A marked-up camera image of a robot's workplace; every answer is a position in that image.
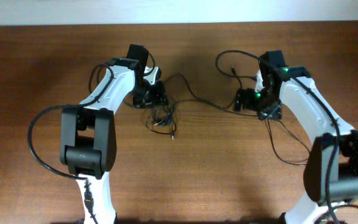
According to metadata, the thick black USB cable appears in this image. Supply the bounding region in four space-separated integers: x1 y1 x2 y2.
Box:
145 72 260 140

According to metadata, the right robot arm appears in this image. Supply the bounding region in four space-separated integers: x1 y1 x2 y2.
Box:
234 50 358 224

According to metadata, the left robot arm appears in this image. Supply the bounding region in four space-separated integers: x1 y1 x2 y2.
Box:
60 44 168 223

